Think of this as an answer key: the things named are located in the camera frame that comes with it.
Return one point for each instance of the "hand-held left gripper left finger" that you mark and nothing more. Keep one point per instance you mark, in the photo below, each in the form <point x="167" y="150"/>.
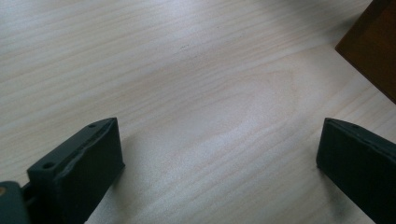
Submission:
<point x="81" y="174"/>

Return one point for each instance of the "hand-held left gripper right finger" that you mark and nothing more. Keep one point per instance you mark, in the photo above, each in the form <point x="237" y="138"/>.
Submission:
<point x="361" y="168"/>

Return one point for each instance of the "dark brown wooden box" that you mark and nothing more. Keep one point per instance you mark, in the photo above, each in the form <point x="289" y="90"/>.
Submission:
<point x="375" y="49"/>

